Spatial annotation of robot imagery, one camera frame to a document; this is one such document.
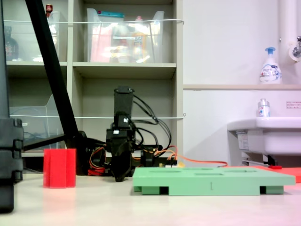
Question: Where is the red cross columnar block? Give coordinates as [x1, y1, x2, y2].
[43, 148, 77, 189]

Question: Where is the green shape hole board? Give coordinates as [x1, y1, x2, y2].
[132, 166, 296, 196]

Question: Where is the red printed clamp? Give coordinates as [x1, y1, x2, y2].
[88, 166, 105, 176]

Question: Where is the circuit board with white connectors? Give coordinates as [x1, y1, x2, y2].
[159, 157, 178, 169]

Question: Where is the beige shelf unit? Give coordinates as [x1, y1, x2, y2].
[0, 0, 184, 175]

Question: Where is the thin black tripod brace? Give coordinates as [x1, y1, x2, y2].
[23, 133, 66, 152]

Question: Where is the clear plastic bin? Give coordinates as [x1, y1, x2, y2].
[9, 94, 66, 151]
[3, 10, 61, 62]

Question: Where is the clear bin with supplies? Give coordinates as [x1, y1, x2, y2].
[86, 8, 165, 64]

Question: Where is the black notched tripod leg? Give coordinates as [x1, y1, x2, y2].
[0, 0, 24, 214]

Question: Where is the dark glass bottle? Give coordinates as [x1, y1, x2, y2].
[3, 25, 19, 61]

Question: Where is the small clear bottle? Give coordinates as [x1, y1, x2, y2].
[257, 98, 271, 118]

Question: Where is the white sink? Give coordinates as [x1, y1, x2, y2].
[227, 117, 301, 156]

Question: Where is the white blue pump soap bottle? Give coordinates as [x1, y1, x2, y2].
[259, 47, 283, 85]

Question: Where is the black printed bracket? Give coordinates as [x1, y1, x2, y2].
[140, 147, 156, 168]

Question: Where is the orange red wire bundle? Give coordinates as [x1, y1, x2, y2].
[88, 147, 106, 170]

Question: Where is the white wire shelf rail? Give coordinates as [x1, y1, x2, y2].
[9, 113, 187, 120]
[3, 19, 185, 25]

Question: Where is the black arm wire bundle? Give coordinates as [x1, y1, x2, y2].
[131, 94, 172, 151]

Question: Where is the long orange wire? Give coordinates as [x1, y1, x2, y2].
[137, 145, 229, 168]

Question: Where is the red print wall sticker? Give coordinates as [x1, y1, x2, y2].
[285, 101, 301, 110]

